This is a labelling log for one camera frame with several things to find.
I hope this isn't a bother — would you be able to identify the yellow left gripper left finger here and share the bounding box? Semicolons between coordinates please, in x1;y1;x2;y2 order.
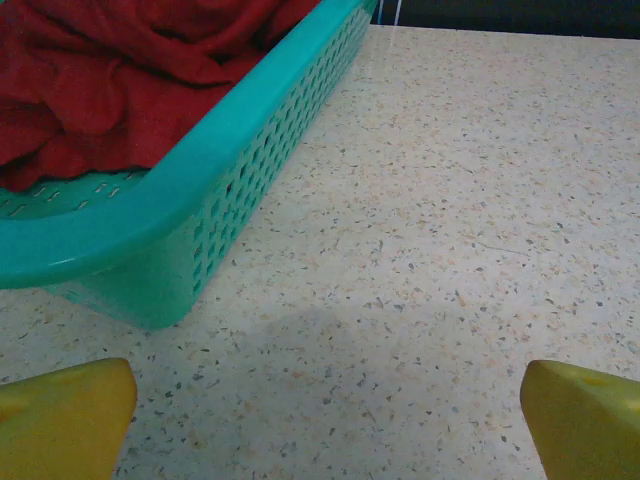
0;357;138;480

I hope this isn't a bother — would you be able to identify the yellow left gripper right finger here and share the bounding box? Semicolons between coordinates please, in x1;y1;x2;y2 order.
519;359;640;480

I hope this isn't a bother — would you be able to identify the red t-shirt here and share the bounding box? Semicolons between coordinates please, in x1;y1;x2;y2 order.
0;0;321;194

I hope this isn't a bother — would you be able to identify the teal plastic basket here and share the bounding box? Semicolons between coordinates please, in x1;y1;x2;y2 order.
0;0;379;331

